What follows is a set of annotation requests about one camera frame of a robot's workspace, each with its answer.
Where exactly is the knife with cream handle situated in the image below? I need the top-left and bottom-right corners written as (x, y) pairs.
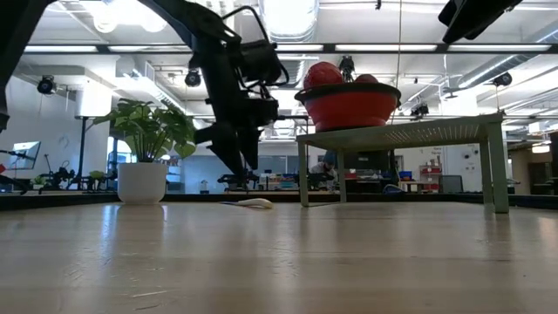
top-left (220, 197), bottom-right (275, 210)

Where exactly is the person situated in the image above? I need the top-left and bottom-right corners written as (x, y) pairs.
top-left (308, 149), bottom-right (339, 189)

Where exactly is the red colander with grey rim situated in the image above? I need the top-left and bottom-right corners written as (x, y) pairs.
top-left (294, 82), bottom-right (403, 133)

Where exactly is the red storage shelf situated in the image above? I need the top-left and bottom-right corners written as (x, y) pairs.
top-left (418, 163), bottom-right (442, 193)

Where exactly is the computer monitor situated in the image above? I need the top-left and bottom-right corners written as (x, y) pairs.
top-left (10, 140), bottom-right (43, 171)

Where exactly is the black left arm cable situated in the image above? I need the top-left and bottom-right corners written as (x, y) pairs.
top-left (220, 4), bottom-right (292, 88)

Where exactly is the black ceiling spotlight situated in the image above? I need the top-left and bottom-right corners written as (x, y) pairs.
top-left (409, 102), bottom-right (431, 119)
top-left (492, 71), bottom-right (514, 88)
top-left (338, 55), bottom-right (356, 84)
top-left (36, 74), bottom-right (58, 96)
top-left (184, 68), bottom-right (202, 88)

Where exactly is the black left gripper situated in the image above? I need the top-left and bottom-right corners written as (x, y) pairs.
top-left (191, 38), bottom-right (281, 181)

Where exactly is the silver ventilation duct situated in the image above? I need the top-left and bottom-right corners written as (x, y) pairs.
top-left (257, 0), bottom-right (321, 44)

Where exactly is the grey box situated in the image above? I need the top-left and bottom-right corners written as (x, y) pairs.
top-left (439, 174), bottom-right (465, 195)

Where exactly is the green plant in white pot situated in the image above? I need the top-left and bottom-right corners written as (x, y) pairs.
top-left (92, 97), bottom-right (198, 207)

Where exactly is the green perforated metal shelf riser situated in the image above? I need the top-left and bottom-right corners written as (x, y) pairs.
top-left (296, 112), bottom-right (511, 215)

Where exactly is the black background rig frame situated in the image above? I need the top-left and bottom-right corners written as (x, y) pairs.
top-left (277, 113), bottom-right (310, 137)

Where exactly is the black overhead frame bar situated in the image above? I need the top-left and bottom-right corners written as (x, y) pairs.
top-left (21, 42), bottom-right (558, 56)

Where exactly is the black vertical pole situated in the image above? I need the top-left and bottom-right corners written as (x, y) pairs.
top-left (74, 114), bottom-right (89, 189)

